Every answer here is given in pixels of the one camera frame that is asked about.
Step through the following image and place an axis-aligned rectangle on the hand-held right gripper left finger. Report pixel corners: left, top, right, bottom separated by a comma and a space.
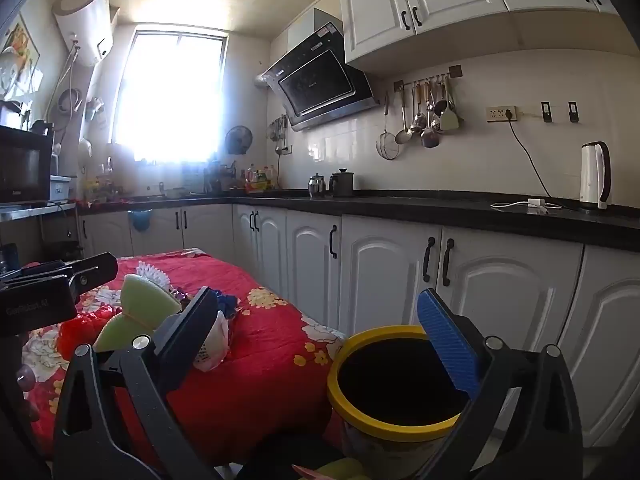
52, 286, 221, 480

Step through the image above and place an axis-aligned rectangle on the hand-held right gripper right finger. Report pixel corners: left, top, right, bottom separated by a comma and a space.
416, 287, 584, 480

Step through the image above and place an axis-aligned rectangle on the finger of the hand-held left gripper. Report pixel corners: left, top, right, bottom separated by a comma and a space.
66, 253, 120, 289

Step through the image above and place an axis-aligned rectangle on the yellow rimmed trash bin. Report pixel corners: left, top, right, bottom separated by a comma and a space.
327, 325, 477, 467

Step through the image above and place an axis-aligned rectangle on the white crumpled packet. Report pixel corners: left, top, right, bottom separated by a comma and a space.
192, 310, 232, 372

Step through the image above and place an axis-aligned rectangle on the blue crumpled plastic bag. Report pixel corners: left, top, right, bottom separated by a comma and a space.
215, 292, 241, 320

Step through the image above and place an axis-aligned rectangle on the white pleated paper liner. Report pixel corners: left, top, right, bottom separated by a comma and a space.
134, 260, 174, 289

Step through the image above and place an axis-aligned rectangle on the red shiny wrapper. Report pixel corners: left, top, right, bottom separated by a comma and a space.
56, 309, 114, 359

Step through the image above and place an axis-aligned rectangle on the blue hanging container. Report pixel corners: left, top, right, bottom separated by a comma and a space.
127, 208, 153, 233

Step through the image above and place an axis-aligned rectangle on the red floral blanket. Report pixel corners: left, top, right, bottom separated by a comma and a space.
20, 247, 349, 467

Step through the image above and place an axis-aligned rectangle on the white storage box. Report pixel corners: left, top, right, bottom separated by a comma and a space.
49, 175, 72, 202

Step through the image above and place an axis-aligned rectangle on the row of white base cabinets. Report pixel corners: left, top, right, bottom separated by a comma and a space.
77, 202, 640, 449

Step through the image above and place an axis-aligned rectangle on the black microwave oven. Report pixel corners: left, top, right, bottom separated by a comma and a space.
0, 125, 55, 205

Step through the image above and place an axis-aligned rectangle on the black kitchen countertop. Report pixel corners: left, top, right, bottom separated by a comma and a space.
77, 187, 640, 254

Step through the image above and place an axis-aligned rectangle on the group of condiment bottles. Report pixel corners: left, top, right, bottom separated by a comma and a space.
239, 162, 282, 194

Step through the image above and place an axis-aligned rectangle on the kitchen window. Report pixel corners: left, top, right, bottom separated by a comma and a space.
112, 23, 229, 164

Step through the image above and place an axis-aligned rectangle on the dark lidded pot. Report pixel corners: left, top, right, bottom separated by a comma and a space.
328, 168, 356, 197

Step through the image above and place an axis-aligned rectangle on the large dark ladle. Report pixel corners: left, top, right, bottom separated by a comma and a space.
421, 84, 441, 149

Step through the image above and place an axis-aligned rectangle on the steel mesh strainer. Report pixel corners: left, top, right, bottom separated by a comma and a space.
375, 92, 401, 160

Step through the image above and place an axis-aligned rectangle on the steel ladle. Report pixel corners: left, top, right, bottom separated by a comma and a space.
394, 87, 415, 145

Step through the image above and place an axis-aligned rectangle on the white electric kettle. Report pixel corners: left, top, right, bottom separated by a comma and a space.
578, 141, 612, 211

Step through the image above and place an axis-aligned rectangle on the steel serving spoon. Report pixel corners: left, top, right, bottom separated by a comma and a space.
412, 85, 429, 134

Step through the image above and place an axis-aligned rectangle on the white water heater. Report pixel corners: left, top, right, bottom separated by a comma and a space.
53, 0, 112, 68

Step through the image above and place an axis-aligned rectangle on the black range hood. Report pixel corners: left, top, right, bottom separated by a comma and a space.
259, 8, 379, 133

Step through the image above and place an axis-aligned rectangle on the white charger with cable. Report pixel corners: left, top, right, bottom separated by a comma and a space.
490, 198, 564, 215

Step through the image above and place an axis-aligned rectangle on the small wall fan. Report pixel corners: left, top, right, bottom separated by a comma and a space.
224, 124, 254, 155

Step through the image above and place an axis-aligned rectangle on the black power cable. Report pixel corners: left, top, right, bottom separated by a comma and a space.
507, 114, 557, 200

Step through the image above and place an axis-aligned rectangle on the wall picture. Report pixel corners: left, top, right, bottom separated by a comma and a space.
0, 12, 40, 102

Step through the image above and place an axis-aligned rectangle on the utensil hanging rail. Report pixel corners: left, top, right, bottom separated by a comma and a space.
393, 65, 464, 93

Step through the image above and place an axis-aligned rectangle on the row of white wall cabinets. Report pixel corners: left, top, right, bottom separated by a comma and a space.
340, 0, 619, 64

